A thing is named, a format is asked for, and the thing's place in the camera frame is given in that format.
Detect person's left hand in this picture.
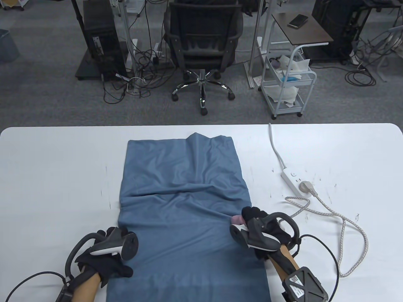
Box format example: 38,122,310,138
77,227,134,288

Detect person's right hand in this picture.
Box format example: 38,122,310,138
241,206,292,260

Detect braided iron cord with plug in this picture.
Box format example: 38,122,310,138
285,181,369,278

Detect blue pillowcase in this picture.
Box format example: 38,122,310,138
105,132,272,302

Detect person's right forearm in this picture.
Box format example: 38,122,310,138
266,244,303,280

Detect person's left forearm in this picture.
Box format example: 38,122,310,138
72,269,103,302

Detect grey white left hand controller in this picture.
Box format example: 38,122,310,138
65,226,139,277

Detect grey white hand controller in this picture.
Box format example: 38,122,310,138
229,212,299,252
65,226,139,277

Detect grey white right hand controller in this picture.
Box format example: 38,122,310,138
229,212,299,252

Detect white rolling cart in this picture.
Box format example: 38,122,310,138
258,44,317,120

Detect white table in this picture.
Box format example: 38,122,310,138
0,123,403,302

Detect pile of white papers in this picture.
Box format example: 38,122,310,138
267,82,299,107

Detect crumpled white paper sheets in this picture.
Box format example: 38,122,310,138
277,54,311,75

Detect black office chair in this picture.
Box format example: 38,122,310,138
164,0,244,116

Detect brown side table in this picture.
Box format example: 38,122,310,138
271,13,334,46

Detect smartphone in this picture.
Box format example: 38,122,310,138
287,14,309,29

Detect black floor stand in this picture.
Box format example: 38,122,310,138
71,0,104,81

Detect black computer tower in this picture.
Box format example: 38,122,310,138
312,0,362,57
82,0,128,81

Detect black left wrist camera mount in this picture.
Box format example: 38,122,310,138
56,283,74,302

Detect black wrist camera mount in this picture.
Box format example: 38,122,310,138
281,266,329,302
56,283,74,302

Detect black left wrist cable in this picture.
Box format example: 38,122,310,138
5,271,68,302

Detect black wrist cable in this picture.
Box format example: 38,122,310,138
5,271,68,302
296,234,341,302

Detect white power strip cable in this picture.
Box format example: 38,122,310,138
269,123,287,170

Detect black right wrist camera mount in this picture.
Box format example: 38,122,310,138
281,266,329,302

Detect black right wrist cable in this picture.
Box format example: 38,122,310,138
296,234,341,302

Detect white metal frame post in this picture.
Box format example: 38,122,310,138
245,0,272,89
118,0,137,74

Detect coiled black cable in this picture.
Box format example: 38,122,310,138
345,68,377,87

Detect tangle of black floor cables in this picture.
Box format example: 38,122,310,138
103,47,177,104

